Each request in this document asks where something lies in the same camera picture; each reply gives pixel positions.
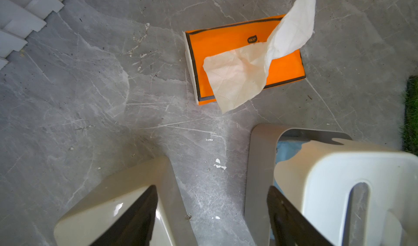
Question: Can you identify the white tissue box lid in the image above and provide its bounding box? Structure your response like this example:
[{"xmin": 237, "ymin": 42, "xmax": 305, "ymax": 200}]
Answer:
[{"xmin": 274, "ymin": 138, "xmax": 418, "ymax": 246}]

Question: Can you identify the blue tissue paper pack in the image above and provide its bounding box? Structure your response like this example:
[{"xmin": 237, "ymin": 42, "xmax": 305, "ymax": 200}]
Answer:
[{"xmin": 270, "ymin": 139, "xmax": 309, "ymax": 240}]

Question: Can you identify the beige tissue box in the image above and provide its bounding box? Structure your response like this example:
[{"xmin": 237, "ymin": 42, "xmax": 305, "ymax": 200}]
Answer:
[{"xmin": 54, "ymin": 156, "xmax": 198, "ymax": 246}]

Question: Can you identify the green artificial grass mat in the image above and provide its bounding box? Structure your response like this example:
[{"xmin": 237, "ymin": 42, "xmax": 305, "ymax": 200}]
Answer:
[{"xmin": 402, "ymin": 76, "xmax": 418, "ymax": 156}]

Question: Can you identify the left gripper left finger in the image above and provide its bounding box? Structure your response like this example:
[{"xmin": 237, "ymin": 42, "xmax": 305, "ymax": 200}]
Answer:
[{"xmin": 92, "ymin": 185, "xmax": 158, "ymax": 246}]

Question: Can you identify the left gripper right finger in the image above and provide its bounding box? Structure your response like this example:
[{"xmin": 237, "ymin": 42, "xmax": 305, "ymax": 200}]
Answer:
[{"xmin": 267, "ymin": 186, "xmax": 331, "ymax": 246}]

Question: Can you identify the grey tissue box base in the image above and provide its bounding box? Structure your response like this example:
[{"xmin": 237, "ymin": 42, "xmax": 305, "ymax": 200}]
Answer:
[{"xmin": 244, "ymin": 124, "xmax": 352, "ymax": 246}]

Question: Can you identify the orange tissue pack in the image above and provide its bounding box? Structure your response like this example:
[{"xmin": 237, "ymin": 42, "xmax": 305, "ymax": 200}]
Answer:
[{"xmin": 184, "ymin": 0, "xmax": 316, "ymax": 113}]

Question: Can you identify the white fence flower planter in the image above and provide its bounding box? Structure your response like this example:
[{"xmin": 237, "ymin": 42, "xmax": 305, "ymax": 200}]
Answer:
[{"xmin": 1, "ymin": 0, "xmax": 64, "ymax": 68}]

